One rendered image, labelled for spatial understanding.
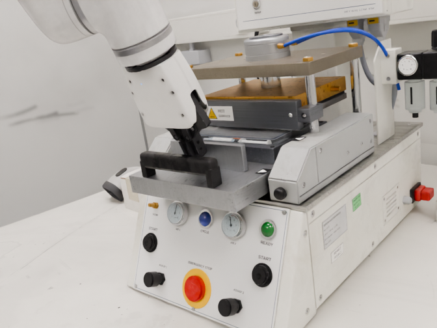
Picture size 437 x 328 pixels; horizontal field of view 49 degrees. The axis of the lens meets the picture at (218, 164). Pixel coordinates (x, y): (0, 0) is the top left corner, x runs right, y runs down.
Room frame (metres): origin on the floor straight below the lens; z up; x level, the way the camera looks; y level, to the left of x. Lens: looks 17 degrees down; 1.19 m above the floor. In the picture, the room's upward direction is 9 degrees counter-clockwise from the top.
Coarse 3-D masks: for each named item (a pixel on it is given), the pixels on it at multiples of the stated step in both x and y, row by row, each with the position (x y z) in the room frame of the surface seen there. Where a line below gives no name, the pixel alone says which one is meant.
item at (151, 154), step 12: (144, 156) 0.71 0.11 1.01; (156, 156) 0.69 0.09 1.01; (168, 156) 0.68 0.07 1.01; (180, 156) 0.66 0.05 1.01; (192, 156) 0.65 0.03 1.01; (144, 168) 0.71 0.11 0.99; (156, 168) 0.70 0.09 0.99; (168, 168) 0.68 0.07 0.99; (180, 168) 0.66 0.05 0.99; (192, 168) 0.64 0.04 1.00; (204, 168) 0.63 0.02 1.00; (216, 168) 0.63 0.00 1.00; (216, 180) 0.62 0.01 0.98
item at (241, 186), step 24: (216, 144) 0.70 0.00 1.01; (240, 144) 0.68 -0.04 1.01; (240, 168) 0.68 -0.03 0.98; (264, 168) 0.68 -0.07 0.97; (144, 192) 0.72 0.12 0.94; (168, 192) 0.68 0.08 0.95; (192, 192) 0.65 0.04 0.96; (216, 192) 0.62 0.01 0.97; (240, 192) 0.61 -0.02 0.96; (264, 192) 0.64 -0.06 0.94
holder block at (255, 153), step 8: (296, 136) 0.73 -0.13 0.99; (248, 144) 0.73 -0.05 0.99; (256, 144) 0.72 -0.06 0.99; (280, 144) 0.70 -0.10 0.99; (248, 152) 0.72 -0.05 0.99; (256, 152) 0.71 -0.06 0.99; (264, 152) 0.70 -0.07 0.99; (272, 152) 0.69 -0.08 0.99; (248, 160) 0.72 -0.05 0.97; (256, 160) 0.71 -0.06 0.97; (264, 160) 0.70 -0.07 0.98; (272, 160) 0.69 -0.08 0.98
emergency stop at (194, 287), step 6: (192, 276) 0.68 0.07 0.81; (198, 276) 0.68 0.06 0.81; (186, 282) 0.68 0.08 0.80; (192, 282) 0.67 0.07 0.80; (198, 282) 0.66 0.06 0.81; (186, 288) 0.67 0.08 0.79; (192, 288) 0.67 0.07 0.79; (198, 288) 0.66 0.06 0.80; (204, 288) 0.66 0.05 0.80; (186, 294) 0.67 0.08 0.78; (192, 294) 0.66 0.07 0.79; (198, 294) 0.66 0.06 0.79; (204, 294) 0.66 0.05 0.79; (192, 300) 0.66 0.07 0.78; (198, 300) 0.66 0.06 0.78
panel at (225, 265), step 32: (160, 224) 0.77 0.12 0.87; (192, 224) 0.72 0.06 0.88; (256, 224) 0.64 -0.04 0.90; (288, 224) 0.61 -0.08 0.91; (160, 256) 0.75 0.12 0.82; (192, 256) 0.70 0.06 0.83; (224, 256) 0.66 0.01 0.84; (256, 256) 0.62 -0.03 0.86; (160, 288) 0.72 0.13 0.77; (224, 288) 0.64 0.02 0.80; (256, 288) 0.61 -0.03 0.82; (224, 320) 0.62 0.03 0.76; (256, 320) 0.59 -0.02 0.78
